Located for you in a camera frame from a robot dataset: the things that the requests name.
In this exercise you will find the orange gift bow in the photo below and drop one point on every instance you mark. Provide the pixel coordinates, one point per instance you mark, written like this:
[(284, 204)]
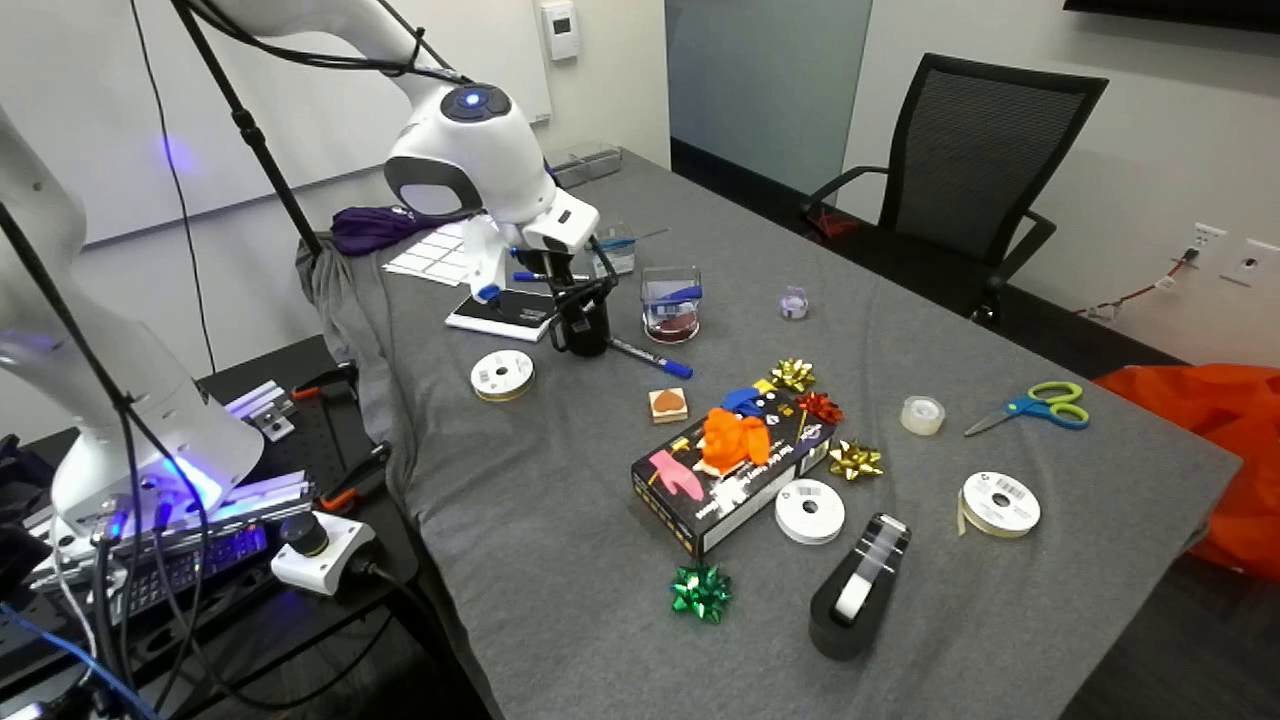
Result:
[(738, 441)]

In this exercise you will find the blue gift bow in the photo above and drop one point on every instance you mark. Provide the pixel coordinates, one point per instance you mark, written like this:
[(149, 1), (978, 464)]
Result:
[(742, 402)]

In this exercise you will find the orange bag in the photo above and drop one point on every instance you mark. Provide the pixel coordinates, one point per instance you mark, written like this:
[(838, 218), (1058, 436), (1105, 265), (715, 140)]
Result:
[(1200, 441)]

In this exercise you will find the black mug cup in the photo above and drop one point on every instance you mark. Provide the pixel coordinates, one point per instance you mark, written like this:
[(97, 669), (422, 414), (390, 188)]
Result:
[(586, 335)]

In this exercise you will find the silver controller box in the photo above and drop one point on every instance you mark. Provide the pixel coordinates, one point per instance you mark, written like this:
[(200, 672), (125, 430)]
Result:
[(174, 532)]

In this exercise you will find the white wall socket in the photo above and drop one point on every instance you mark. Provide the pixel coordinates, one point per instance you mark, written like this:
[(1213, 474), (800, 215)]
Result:
[(1224, 250)]

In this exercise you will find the small tan box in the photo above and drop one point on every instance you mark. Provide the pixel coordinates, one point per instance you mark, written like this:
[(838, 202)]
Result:
[(671, 406)]

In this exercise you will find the black wall television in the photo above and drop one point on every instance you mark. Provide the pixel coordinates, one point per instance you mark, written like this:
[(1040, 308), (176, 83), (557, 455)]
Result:
[(1174, 8)]

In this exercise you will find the green gift bow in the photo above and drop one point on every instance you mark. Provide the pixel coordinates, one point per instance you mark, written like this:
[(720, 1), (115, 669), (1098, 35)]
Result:
[(702, 593)]

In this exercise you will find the purple cloth bundle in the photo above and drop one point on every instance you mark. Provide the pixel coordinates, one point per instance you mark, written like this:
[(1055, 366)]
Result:
[(373, 230)]

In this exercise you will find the white ribbon spool gold edge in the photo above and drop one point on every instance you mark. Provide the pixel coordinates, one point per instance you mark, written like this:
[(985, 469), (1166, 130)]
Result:
[(502, 374), (1002, 506)]

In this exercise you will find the black tripod leg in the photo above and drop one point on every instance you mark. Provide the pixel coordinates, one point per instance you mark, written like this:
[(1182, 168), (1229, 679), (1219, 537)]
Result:
[(93, 363), (245, 125)]

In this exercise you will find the red gift bow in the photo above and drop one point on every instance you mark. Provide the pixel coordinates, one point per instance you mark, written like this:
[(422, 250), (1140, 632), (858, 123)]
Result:
[(823, 408)]

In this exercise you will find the small clear plastic cup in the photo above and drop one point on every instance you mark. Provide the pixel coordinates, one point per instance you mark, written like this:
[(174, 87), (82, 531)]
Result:
[(793, 303)]

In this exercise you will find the white wall thermostat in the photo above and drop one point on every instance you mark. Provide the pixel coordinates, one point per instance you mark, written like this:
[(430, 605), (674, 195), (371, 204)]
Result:
[(563, 29)]

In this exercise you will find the blue marker in glass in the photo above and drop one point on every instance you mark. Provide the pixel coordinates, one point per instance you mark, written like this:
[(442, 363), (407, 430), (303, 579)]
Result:
[(674, 294)]

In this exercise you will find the white label sheets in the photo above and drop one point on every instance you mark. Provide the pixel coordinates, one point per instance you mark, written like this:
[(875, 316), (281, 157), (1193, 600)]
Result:
[(442, 254)]

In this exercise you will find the clear glass cup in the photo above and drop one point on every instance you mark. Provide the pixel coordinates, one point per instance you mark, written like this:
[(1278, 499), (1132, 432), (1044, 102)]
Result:
[(671, 303)]

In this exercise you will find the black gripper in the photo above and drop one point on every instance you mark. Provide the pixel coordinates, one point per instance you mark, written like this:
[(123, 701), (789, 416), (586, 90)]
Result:
[(563, 257)]

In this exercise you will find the black mesh office chair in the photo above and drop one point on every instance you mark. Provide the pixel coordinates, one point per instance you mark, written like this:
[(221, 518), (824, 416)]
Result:
[(980, 144)]

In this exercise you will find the white tape roll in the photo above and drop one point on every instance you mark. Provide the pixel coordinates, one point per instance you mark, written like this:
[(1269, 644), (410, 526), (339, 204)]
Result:
[(808, 514)]

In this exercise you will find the gold gift bow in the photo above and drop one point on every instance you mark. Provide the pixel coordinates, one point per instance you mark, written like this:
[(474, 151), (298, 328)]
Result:
[(854, 461), (785, 379)]

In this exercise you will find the black tape dispenser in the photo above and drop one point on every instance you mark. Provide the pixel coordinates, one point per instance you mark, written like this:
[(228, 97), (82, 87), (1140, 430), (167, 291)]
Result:
[(860, 584)]

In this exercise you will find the small clear tape roll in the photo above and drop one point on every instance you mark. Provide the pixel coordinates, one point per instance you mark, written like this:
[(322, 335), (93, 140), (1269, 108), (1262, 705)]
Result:
[(920, 414)]

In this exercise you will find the dark pen blue cap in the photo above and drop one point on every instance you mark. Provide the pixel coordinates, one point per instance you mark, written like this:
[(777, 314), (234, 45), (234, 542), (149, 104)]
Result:
[(653, 358)]

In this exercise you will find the white power adapter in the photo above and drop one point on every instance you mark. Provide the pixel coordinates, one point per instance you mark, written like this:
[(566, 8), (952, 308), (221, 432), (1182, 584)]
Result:
[(322, 552)]

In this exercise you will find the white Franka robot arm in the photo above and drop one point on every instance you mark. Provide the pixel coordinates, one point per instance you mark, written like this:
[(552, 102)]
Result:
[(464, 144)]

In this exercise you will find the clear plastic tray organizer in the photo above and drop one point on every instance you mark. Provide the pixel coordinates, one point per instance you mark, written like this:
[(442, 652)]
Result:
[(589, 166)]

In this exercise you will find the black notebook white edge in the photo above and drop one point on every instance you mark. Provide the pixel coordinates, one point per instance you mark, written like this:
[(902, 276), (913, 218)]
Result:
[(499, 316)]

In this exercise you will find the grey table cloth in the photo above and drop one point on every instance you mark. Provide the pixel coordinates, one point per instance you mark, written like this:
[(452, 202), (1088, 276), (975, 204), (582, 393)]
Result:
[(602, 506)]

